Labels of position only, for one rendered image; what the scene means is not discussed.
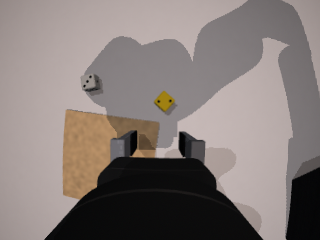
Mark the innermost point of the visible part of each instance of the yellow die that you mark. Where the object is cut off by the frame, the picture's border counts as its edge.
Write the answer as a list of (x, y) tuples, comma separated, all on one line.
[(164, 101)]

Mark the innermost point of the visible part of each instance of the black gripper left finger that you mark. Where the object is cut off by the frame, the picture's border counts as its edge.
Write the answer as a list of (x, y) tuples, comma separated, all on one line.
[(125, 146)]

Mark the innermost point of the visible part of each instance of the white die with black pips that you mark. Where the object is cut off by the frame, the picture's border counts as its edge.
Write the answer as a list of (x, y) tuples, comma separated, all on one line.
[(90, 82)]

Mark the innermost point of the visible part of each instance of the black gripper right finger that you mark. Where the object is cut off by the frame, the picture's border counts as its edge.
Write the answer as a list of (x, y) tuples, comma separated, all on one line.
[(190, 147)]

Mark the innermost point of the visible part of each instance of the tan square mat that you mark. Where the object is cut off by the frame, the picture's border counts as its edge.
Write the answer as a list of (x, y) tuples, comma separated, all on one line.
[(86, 147)]

